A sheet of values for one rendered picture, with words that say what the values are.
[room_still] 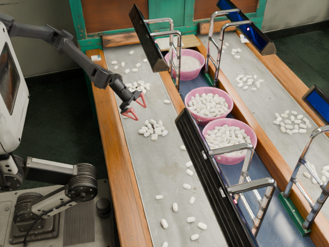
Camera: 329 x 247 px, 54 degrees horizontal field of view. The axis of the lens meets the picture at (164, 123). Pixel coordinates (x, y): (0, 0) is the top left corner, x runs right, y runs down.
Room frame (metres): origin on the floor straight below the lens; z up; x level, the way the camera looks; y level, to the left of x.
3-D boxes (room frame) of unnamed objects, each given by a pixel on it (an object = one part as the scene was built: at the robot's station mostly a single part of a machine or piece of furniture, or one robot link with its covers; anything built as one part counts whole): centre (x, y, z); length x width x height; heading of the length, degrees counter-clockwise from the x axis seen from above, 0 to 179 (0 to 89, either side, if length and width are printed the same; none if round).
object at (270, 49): (1.71, -0.44, 1.08); 0.62 x 0.08 x 0.07; 15
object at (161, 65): (1.57, 0.10, 1.08); 0.62 x 0.08 x 0.07; 15
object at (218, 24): (2.15, -0.39, 0.83); 0.30 x 0.06 x 0.07; 105
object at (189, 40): (2.01, -0.07, 0.77); 0.33 x 0.15 x 0.01; 105
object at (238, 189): (0.65, -0.24, 0.90); 0.20 x 0.19 x 0.45; 15
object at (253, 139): (1.11, -0.32, 0.72); 0.27 x 0.27 x 0.10
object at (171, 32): (1.58, 0.02, 0.90); 0.20 x 0.19 x 0.45; 15
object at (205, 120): (1.38, -0.24, 0.72); 0.27 x 0.27 x 0.10
